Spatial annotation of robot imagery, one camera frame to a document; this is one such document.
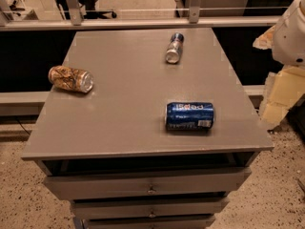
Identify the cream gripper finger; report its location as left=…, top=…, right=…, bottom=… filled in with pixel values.
left=258, top=65, right=305, bottom=130
left=253, top=26, right=275, bottom=50

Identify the blue pepsi can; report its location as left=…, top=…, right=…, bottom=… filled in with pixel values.
left=165, top=102, right=214, bottom=131

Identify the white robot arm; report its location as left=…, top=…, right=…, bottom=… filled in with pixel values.
left=253, top=0, right=305, bottom=129

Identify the slim red bull can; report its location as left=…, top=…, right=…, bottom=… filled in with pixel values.
left=165, top=32, right=184, bottom=64

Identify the crushed brown soda can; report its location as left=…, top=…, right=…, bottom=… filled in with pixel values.
left=48, top=66, right=93, bottom=94

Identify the top grey drawer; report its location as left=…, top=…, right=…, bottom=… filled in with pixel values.
left=44, top=167, right=251, bottom=200

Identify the grey drawer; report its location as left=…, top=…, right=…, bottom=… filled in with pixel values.
left=88, top=215, right=215, bottom=229
left=44, top=167, right=251, bottom=200
left=71, top=197, right=229, bottom=219

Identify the grey drawer cabinet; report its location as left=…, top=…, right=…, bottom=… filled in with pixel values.
left=20, top=28, right=275, bottom=229

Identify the bottom grey drawer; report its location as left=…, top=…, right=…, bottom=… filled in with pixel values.
left=88, top=215, right=215, bottom=229

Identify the grey metal railing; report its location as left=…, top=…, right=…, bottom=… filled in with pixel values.
left=1, top=0, right=294, bottom=31

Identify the middle grey drawer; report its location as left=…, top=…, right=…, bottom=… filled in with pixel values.
left=71, top=197, right=229, bottom=219

